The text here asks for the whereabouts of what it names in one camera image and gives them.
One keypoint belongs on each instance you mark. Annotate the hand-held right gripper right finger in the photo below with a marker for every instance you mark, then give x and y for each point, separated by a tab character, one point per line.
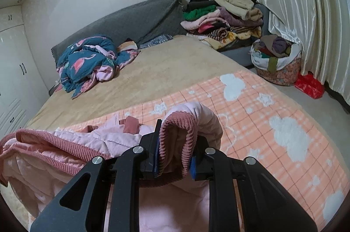
193	166

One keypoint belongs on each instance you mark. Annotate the orange checked cloud blanket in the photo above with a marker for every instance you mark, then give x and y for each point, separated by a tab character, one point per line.
259	122

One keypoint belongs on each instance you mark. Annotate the white wardrobe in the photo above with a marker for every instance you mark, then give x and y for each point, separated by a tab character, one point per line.
13	68

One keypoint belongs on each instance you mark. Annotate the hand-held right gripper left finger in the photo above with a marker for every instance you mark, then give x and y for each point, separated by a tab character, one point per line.
156	158

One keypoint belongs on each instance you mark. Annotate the pile of folded clothes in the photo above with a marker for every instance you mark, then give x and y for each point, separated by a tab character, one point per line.
224	19

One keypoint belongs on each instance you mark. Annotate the floral laundry basket with clothes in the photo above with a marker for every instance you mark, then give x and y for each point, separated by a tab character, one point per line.
276	60

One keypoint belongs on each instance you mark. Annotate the dark patterned pillow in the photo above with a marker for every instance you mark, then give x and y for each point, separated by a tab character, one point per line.
155	40

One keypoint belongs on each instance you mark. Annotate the red plastic bag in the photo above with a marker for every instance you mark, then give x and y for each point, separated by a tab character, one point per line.
310	86

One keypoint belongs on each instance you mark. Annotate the pink quilted jacket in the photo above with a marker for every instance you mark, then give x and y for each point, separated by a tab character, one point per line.
90	142

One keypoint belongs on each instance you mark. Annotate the blue flamingo print comforter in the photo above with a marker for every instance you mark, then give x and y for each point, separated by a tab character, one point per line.
87	62

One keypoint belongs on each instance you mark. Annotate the orange striped cloth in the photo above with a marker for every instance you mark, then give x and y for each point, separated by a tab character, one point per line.
127	45

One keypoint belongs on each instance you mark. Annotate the shiny cream curtain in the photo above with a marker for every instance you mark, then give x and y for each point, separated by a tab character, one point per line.
295	10

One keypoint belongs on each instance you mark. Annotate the grey bench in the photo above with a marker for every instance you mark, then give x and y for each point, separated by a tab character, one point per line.
240	54

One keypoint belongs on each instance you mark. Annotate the grey headboard cushion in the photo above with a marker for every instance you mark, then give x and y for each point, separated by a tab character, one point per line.
131	21

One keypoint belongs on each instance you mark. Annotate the tan bed sheet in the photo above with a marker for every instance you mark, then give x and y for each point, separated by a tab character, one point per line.
164	68

